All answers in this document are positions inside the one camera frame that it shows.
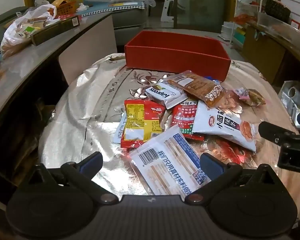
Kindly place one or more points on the small pink candy packet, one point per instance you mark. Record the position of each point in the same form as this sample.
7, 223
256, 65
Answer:
250, 96

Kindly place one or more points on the white noodle snack packet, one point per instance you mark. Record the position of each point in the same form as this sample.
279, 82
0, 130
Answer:
220, 125

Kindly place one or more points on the long dark box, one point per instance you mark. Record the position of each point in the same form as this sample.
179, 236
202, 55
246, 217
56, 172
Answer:
52, 30

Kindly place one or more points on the thin white snack packet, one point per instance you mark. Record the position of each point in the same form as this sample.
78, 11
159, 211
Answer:
118, 132

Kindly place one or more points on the blue patterned cloth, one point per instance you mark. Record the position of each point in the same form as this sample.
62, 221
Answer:
102, 7

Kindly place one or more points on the white plastic bag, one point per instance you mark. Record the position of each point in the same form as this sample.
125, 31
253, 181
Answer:
17, 30

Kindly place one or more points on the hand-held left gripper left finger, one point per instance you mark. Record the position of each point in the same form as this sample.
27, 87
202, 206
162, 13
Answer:
90, 164

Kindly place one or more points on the brown cardboard box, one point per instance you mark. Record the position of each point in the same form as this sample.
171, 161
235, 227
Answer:
262, 52

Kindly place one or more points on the clear brown snack packet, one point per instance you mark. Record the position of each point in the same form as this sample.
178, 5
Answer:
202, 87

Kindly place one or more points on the white plastic drawer unit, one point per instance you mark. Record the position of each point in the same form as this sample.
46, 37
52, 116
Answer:
231, 33

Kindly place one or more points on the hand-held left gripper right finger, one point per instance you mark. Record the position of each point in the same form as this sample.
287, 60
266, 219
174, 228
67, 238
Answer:
210, 165

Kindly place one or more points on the red cardboard box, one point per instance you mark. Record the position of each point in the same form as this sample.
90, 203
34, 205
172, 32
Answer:
175, 60

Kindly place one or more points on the orange plastic basket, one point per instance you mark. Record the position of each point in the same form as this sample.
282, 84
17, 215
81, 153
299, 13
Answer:
65, 8

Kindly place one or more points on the large white barcode packet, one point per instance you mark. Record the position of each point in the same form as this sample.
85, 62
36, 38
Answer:
165, 165

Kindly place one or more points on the white perforated bracket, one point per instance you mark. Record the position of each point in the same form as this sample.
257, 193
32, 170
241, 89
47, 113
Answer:
168, 2

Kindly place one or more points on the red and yellow snack packet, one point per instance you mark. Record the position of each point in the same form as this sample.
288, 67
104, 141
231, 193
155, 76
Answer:
140, 120

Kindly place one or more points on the small blue snack packet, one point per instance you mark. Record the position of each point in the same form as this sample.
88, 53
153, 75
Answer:
216, 82

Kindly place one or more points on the white wafer packet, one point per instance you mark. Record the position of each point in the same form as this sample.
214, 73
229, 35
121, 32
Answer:
165, 93

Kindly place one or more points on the curved wooden counter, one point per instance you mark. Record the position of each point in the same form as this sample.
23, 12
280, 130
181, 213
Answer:
295, 42

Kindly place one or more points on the red spicy strip packet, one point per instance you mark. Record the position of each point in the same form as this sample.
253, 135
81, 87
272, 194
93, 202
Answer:
183, 120

